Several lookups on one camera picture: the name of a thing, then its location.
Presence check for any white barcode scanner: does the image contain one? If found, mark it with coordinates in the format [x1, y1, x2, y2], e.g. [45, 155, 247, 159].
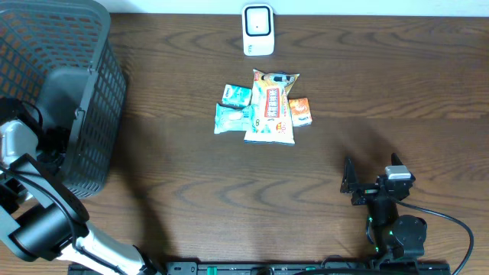
[241, 4, 275, 57]

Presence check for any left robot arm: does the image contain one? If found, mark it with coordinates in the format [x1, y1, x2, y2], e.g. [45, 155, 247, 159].
[1, 97, 164, 275]

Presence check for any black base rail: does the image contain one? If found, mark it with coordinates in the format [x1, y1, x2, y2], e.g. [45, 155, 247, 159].
[67, 260, 452, 275]

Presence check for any black cable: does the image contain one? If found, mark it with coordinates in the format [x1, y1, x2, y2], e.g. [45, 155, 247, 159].
[389, 194, 475, 275]
[0, 167, 127, 275]

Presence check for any orange tissue pack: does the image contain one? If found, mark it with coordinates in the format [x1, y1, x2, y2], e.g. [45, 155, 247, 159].
[289, 98, 313, 127]

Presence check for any teal white tissue pack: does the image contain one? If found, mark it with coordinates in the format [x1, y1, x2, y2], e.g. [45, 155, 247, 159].
[222, 84, 252, 108]

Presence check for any grey plastic shopping basket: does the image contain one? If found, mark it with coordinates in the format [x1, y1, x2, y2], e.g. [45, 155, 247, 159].
[1, 1, 127, 198]

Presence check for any mint green wipes pack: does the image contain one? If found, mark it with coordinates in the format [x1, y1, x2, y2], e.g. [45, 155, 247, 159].
[214, 103, 254, 134]

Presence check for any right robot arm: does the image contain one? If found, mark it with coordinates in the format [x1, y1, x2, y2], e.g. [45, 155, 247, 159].
[340, 154, 427, 274]

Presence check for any large beige snack bag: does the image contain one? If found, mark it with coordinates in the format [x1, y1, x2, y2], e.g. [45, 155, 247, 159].
[244, 69, 300, 145]

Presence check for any right black cable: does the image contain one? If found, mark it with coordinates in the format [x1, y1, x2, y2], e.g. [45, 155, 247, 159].
[389, 194, 475, 275]

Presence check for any left black cable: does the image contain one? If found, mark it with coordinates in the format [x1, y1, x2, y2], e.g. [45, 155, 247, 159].
[0, 167, 127, 275]

